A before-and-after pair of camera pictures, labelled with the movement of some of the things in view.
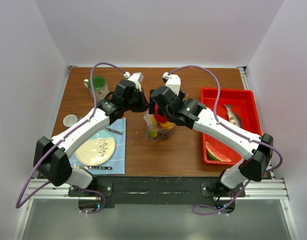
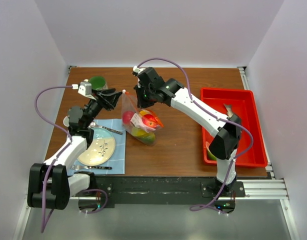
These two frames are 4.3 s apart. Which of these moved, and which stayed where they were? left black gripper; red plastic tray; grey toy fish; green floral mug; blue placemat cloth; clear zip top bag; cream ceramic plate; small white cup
Moved: clear zip top bag; left black gripper
Stayed: grey toy fish; cream ceramic plate; blue placemat cloth; green floral mug; red plastic tray; small white cup
